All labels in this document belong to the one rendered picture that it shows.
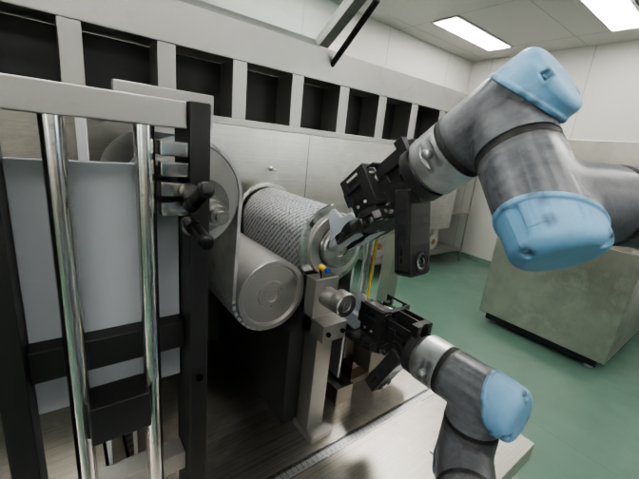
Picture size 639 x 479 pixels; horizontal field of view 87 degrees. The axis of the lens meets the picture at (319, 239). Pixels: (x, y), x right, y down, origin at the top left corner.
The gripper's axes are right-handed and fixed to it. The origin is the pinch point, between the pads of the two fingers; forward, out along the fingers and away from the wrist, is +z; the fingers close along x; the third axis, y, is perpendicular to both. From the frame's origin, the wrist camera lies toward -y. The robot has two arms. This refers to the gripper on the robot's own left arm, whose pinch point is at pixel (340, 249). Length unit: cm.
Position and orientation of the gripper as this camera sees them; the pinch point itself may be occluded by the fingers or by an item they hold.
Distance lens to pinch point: 55.9
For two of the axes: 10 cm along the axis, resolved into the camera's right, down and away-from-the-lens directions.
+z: -5.2, 4.1, 7.5
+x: -8.0, 0.8, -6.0
